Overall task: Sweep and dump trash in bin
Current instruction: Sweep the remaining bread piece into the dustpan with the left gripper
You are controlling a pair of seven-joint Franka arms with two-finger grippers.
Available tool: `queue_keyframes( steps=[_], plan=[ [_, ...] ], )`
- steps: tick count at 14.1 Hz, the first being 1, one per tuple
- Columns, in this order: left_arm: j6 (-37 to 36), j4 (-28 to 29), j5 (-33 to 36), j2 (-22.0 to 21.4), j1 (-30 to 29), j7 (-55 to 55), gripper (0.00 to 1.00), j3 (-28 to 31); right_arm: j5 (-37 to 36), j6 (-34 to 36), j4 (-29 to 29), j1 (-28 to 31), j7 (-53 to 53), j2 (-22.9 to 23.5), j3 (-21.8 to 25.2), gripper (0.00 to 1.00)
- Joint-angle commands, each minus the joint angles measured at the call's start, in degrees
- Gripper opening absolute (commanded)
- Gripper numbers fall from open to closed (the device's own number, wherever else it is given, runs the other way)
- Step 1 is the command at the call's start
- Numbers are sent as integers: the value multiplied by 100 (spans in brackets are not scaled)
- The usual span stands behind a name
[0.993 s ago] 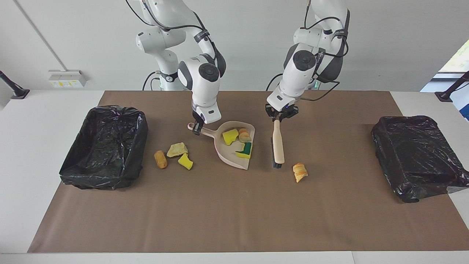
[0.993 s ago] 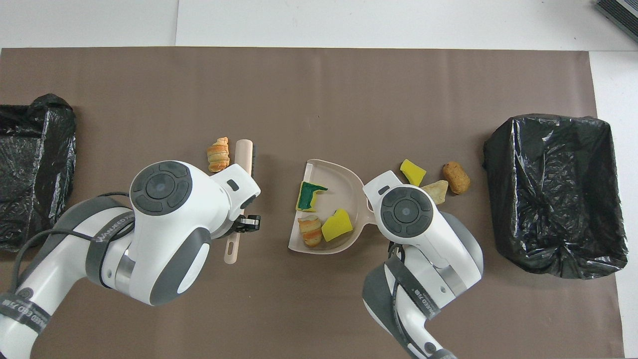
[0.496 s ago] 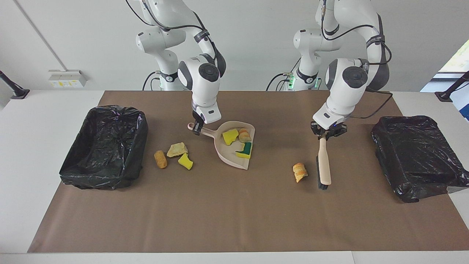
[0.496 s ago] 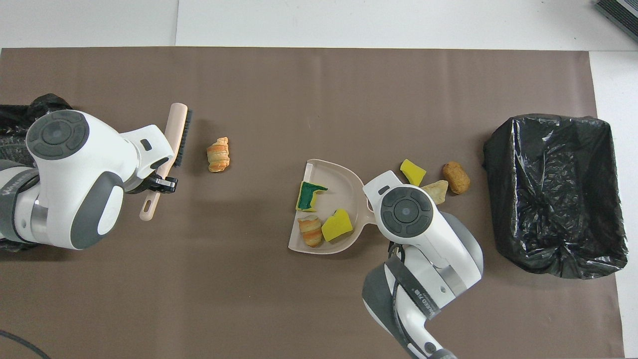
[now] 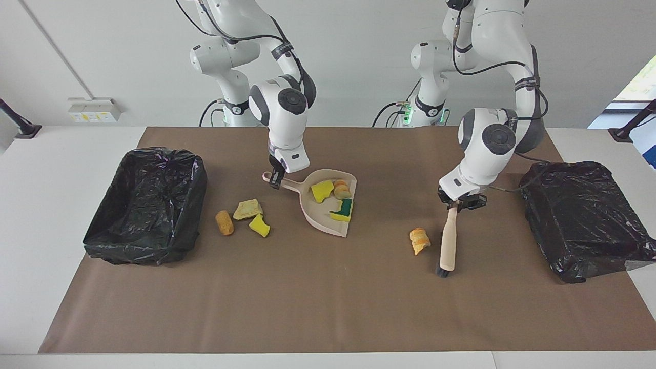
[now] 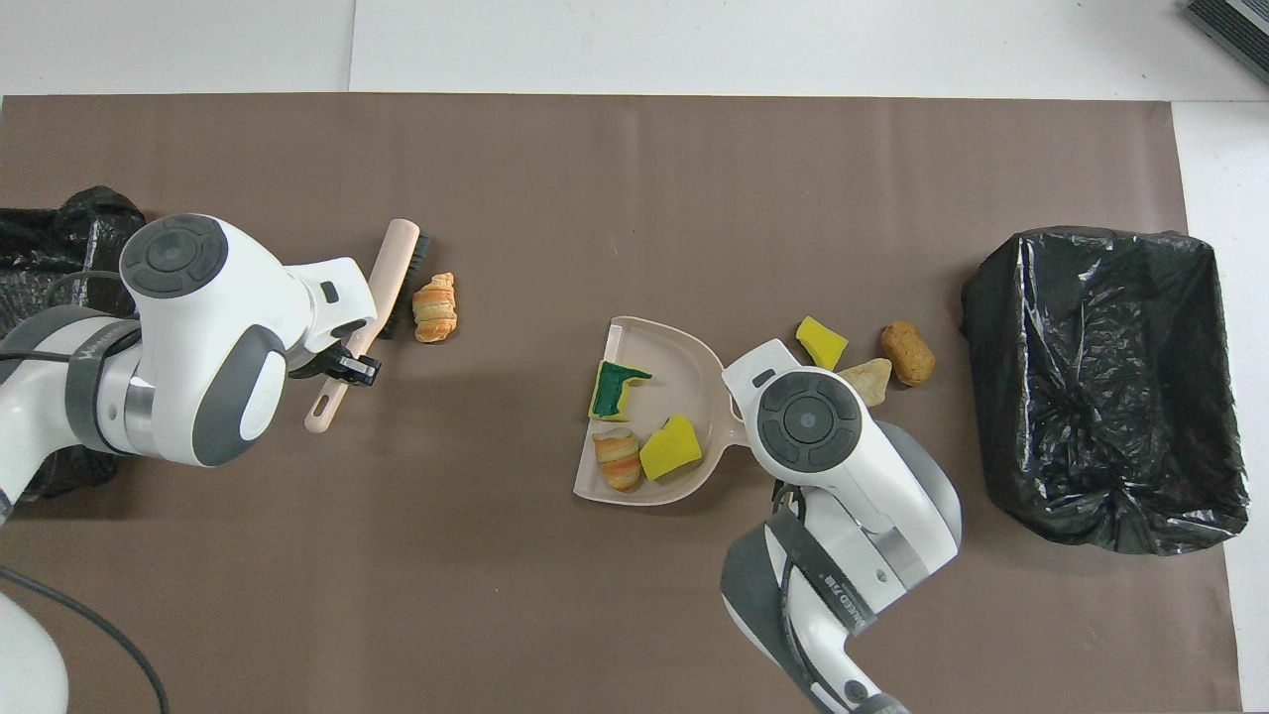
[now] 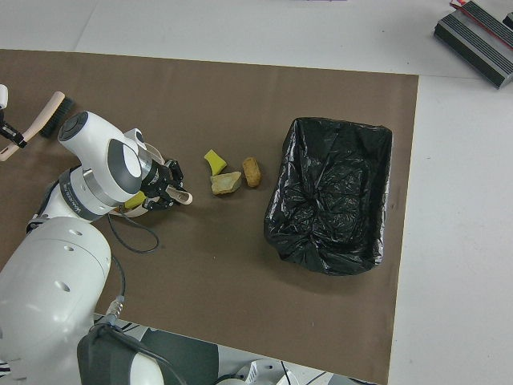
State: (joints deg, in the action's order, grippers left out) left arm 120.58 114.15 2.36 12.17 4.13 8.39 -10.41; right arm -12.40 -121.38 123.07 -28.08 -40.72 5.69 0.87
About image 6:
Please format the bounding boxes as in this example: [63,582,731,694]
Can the brown croquette toy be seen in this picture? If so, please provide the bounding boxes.
[879,319,937,388]

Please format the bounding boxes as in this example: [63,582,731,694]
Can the orange striped bread toy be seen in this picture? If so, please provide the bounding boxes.
[411,272,460,344]
[592,426,644,493]

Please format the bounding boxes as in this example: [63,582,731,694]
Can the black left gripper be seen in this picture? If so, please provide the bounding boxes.
[288,341,384,389]

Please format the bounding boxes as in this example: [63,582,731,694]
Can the plain yellow sponge piece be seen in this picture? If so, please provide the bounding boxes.
[795,315,850,374]

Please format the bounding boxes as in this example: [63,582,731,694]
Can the beige hand brush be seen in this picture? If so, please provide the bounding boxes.
[304,218,435,435]

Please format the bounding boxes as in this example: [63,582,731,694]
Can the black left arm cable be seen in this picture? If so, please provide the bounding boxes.
[0,565,170,714]

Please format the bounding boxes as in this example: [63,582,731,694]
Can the black bag-lined bin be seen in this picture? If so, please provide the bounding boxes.
[0,185,150,502]
[960,226,1250,556]

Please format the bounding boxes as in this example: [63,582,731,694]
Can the dark grey ribbed device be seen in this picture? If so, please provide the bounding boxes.
[1183,0,1269,85]

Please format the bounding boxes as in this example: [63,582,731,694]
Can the beige rock-like chunk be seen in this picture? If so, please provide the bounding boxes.
[836,357,893,408]

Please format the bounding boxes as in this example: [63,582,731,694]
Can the yellow green sponge piece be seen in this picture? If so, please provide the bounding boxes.
[639,414,704,483]

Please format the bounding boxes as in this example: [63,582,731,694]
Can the pale pink plastic dustpan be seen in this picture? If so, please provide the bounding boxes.
[572,315,750,508]

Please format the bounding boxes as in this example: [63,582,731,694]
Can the yellow green notched sponge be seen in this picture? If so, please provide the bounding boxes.
[589,360,655,423]

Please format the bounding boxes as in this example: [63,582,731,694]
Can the brown paper table mat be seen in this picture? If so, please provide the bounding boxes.
[0,94,1245,714]

